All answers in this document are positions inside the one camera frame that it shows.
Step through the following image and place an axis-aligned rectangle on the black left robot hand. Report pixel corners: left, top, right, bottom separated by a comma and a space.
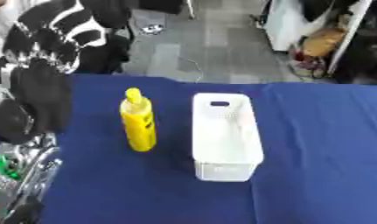
0, 0, 135, 145

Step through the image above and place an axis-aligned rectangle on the yellow plastic bottle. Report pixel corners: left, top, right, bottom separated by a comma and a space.
117, 87, 159, 153

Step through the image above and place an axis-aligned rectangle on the white plastic basket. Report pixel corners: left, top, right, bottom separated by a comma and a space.
189, 92, 267, 183

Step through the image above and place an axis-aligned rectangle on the white cabinet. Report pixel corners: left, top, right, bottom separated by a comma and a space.
258, 0, 375, 75

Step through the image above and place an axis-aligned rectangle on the brown bag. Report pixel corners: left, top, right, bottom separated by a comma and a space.
299, 26, 347, 58

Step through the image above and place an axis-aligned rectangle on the thin floor cable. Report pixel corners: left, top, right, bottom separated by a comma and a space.
176, 56, 206, 84

